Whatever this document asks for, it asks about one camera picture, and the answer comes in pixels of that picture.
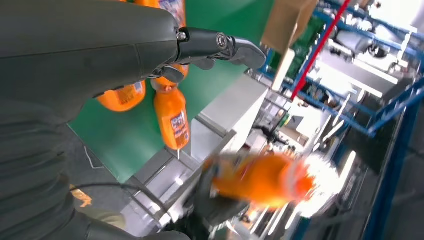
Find blue metal rack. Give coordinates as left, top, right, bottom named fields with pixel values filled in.
left=258, top=9, right=424, bottom=240

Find green plastic crate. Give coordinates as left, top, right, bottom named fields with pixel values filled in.
left=286, top=16, right=327, bottom=80

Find red metal bar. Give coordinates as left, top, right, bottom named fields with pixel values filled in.
left=291, top=0, right=350, bottom=100

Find cardboard box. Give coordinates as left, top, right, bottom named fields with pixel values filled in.
left=260, top=0, right=319, bottom=92

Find white floor cable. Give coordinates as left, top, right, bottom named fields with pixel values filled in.
left=83, top=145, right=104, bottom=170

